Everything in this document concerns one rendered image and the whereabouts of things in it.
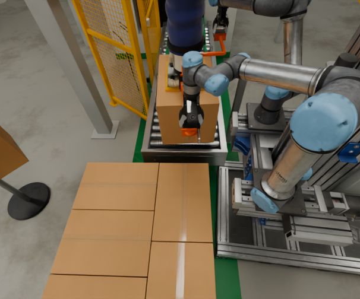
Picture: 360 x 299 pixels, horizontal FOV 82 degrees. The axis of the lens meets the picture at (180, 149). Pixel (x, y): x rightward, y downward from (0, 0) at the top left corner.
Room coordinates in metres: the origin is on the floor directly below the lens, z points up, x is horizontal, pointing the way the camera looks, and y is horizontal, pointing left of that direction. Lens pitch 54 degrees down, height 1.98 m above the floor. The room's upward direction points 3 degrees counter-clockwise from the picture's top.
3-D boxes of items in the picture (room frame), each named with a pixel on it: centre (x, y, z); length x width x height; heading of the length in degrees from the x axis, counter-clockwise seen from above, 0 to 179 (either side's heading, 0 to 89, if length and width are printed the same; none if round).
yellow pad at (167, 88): (1.29, 0.02, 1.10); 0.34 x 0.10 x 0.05; 178
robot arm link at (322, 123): (0.32, -0.35, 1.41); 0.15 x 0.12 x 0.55; 127
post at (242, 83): (1.50, -0.57, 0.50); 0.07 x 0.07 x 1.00; 86
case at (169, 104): (1.28, -0.07, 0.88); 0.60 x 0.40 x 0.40; 179
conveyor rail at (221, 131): (2.11, -0.45, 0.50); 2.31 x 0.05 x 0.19; 176
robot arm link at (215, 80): (0.64, -0.14, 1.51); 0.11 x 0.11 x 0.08; 37
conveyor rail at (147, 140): (2.16, 0.20, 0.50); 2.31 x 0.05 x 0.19; 176
